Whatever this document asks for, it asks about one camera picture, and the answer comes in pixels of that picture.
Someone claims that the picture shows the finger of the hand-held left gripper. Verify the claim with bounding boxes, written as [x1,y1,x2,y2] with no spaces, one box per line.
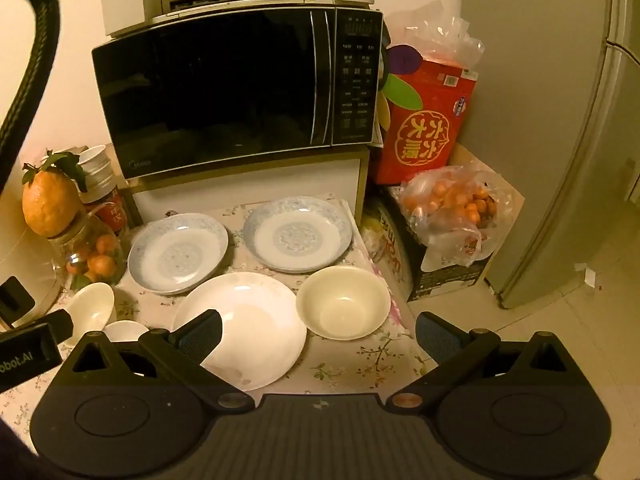
[20,309,74,348]

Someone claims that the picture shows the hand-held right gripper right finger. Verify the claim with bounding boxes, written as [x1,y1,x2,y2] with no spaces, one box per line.
[387,311,576,413]

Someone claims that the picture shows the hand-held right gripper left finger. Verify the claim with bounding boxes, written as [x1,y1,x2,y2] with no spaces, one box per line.
[60,310,256,413]

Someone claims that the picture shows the small white bowl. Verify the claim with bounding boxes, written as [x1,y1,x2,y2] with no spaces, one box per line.
[102,320,151,343]
[65,282,117,336]

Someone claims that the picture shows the white plate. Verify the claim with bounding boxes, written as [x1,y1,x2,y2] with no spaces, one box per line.
[172,272,308,392]

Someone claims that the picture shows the blue patterned plate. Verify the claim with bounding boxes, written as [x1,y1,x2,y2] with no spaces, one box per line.
[127,212,229,295]
[243,196,354,274]

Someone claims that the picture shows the cream bowl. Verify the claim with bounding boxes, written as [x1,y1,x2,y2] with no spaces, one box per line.
[296,266,391,341]

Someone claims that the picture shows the black cardboard box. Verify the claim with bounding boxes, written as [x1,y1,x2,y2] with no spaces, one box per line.
[407,145,523,303]

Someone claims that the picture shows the glass jar of small oranges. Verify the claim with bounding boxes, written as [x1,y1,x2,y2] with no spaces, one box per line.
[50,210,126,291]

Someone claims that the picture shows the white air fryer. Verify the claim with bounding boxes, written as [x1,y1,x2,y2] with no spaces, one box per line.
[0,160,66,331]

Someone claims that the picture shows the floral tablecloth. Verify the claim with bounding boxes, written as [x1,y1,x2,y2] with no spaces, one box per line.
[0,192,436,441]

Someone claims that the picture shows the printed sack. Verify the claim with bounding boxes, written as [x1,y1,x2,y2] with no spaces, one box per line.
[362,195,416,301]

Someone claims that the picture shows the red lidded jar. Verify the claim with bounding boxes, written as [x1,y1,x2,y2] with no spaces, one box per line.
[80,180,131,236]

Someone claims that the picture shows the large citrus fruit with leaves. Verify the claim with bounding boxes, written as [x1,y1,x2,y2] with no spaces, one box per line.
[21,149,88,237]

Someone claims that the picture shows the plastic bag of small oranges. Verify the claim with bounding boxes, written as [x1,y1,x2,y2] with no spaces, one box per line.
[400,166,501,268]

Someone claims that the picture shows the red cardboard box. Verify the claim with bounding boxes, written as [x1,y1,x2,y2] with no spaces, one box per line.
[375,45,476,186]

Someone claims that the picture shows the grey refrigerator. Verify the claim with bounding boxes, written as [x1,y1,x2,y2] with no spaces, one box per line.
[487,0,640,309]

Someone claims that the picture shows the black microwave oven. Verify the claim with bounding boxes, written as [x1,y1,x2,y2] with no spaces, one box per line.
[91,4,385,180]

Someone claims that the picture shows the clear plastic bag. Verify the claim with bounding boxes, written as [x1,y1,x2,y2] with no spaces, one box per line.
[385,2,486,68]

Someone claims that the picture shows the black braided cable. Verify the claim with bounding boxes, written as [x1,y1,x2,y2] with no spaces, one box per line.
[0,0,63,196]

